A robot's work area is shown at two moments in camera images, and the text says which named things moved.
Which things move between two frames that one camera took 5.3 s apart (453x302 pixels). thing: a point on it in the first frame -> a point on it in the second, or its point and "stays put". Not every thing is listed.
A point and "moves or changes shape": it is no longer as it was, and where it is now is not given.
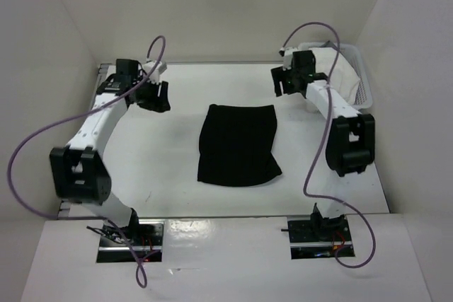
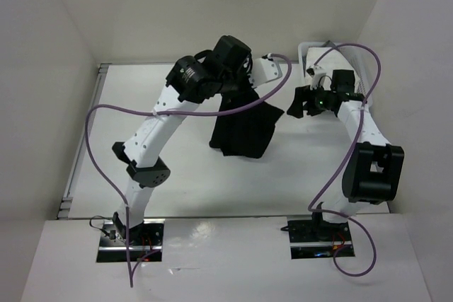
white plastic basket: [364, 99] stays put
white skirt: [345, 80] stays put
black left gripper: [163, 103] -> [246, 69]
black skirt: [236, 144] moves or changes shape
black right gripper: [279, 75] -> [304, 94]
